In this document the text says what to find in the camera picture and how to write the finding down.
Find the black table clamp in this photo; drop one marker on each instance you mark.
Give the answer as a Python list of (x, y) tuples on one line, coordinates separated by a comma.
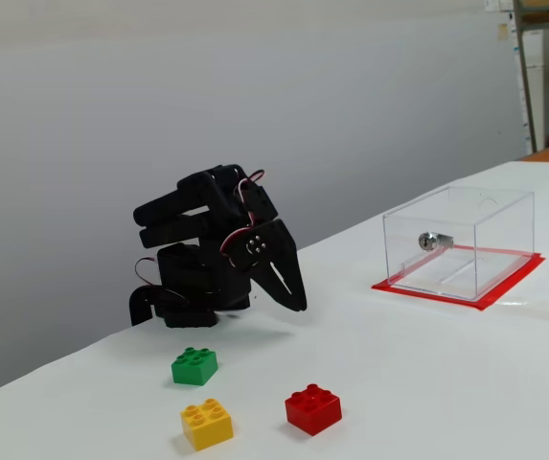
[(137, 306)]

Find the transparent acrylic box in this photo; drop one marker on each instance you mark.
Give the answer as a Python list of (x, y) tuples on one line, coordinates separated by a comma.
[(504, 230)]

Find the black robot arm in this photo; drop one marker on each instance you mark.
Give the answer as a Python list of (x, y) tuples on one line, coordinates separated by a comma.
[(183, 268)]

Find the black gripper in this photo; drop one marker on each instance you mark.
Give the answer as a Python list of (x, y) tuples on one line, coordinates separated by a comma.
[(274, 246)]

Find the white cabinet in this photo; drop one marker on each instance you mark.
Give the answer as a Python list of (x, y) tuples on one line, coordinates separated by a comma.
[(535, 96)]

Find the red lego brick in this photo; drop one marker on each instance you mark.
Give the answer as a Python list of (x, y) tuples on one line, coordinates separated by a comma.
[(312, 412)]

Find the yellow lego brick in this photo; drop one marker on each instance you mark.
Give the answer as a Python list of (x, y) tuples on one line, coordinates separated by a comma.
[(207, 426)]

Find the silver cam lock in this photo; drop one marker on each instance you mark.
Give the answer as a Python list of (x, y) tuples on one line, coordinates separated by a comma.
[(427, 242)]

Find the paper label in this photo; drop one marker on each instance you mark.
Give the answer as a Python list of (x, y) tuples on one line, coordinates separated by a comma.
[(502, 31)]

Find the green lego brick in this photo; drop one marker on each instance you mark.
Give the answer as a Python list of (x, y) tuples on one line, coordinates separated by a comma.
[(192, 371)]

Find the metal shelf rack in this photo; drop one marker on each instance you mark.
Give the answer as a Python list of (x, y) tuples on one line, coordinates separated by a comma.
[(524, 72)]

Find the red tape frame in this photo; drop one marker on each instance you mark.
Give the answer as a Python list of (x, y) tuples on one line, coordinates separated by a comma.
[(446, 300)]

